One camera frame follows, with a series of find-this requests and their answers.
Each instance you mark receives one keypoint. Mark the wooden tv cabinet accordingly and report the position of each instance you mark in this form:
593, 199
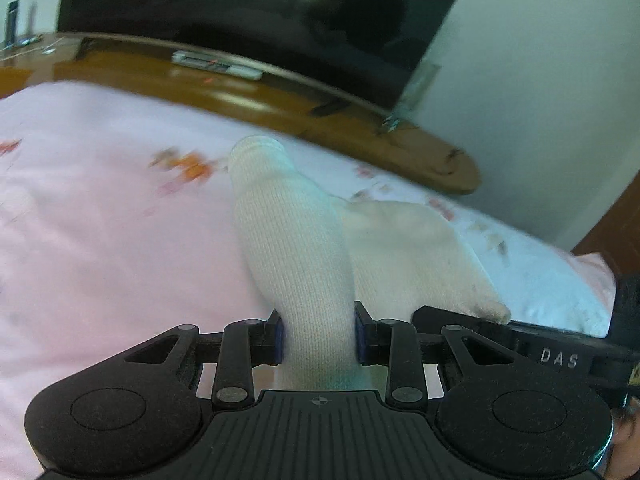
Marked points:
276, 102

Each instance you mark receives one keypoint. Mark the curved black television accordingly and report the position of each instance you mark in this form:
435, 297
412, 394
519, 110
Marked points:
365, 48

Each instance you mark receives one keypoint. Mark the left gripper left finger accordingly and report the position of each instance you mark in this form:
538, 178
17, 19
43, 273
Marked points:
181, 353

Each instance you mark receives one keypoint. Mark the left glass table lamp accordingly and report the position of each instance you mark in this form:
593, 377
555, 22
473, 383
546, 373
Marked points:
12, 40

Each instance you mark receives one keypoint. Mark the silver set-top box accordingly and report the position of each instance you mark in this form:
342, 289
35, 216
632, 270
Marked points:
208, 63

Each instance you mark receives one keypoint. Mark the black remote control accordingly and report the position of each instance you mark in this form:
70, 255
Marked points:
329, 108

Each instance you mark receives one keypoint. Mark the pink floral bed sheet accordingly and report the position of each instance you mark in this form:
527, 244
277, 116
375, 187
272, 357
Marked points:
117, 224

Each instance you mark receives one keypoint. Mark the white sock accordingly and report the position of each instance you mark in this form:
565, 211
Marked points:
294, 246
406, 256

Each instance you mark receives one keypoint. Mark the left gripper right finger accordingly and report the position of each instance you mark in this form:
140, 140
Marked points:
403, 347

